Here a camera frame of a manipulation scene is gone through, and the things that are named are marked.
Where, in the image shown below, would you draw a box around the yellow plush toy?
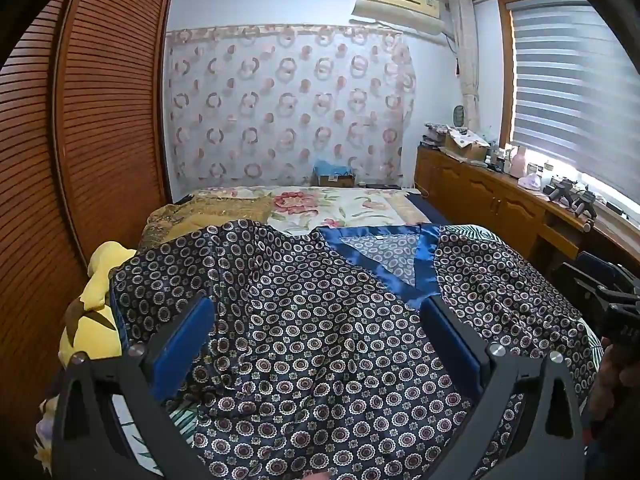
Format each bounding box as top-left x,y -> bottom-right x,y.
35,241 -> 138,461

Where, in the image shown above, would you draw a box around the black tools on cabinet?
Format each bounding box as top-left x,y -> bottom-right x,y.
542,177 -> 598,221

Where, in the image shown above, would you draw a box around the navy bed sheet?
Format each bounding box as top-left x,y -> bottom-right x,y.
405,192 -> 448,226

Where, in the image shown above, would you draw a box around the striped window blind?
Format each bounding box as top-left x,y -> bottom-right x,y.
510,2 -> 640,211

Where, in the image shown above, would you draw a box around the small cardboard box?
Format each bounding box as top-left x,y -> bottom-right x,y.
314,170 -> 357,188

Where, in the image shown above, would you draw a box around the floral blanket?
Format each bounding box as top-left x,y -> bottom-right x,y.
192,186 -> 416,236

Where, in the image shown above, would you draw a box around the ring-patterned wall cloth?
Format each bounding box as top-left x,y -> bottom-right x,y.
165,24 -> 418,188

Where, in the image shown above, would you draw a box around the green leaf print sheet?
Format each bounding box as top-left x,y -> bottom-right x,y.
112,224 -> 606,480

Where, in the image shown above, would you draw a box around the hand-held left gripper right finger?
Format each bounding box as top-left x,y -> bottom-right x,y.
419,296 -> 587,480

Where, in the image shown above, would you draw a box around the person's right hand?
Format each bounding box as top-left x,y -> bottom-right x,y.
591,339 -> 640,423

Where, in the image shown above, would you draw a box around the pile of folded cloths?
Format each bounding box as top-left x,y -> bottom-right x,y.
424,121 -> 451,148

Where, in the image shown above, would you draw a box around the navy circle-patterned satin shirt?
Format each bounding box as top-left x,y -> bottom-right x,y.
107,219 -> 603,480

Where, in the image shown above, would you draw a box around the cream window curtain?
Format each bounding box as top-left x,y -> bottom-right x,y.
447,0 -> 483,128

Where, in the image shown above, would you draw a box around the brown gold patterned cloth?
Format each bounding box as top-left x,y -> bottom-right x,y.
142,195 -> 273,251

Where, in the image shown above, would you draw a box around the long wooden cabinet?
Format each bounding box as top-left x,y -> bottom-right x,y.
414,144 -> 626,281

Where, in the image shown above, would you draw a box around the light blue cloth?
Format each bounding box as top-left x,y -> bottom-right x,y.
314,159 -> 351,177

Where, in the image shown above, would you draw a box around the open cardboard box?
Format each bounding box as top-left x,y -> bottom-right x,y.
445,127 -> 491,161

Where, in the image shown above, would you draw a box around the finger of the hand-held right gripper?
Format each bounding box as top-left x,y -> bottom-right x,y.
559,259 -> 609,307

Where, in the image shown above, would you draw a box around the cream wall air conditioner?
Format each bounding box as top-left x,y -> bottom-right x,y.
351,0 -> 446,36

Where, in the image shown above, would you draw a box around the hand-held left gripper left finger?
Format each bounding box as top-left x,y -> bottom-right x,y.
50,296 -> 217,480

